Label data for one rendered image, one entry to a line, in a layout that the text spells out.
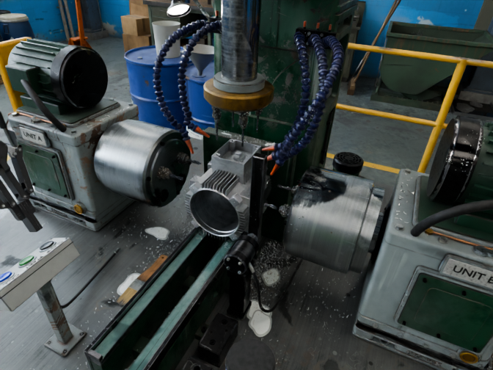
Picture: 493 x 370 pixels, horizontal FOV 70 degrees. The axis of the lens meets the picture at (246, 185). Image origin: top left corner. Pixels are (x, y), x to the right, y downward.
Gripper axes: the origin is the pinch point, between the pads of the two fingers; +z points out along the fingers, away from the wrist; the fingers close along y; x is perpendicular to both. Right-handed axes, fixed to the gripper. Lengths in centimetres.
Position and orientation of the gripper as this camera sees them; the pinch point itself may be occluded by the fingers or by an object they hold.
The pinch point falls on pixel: (27, 216)
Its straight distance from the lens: 87.5
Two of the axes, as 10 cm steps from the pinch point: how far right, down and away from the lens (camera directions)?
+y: 4.2, -5.0, 7.6
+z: 3.2, 8.6, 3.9
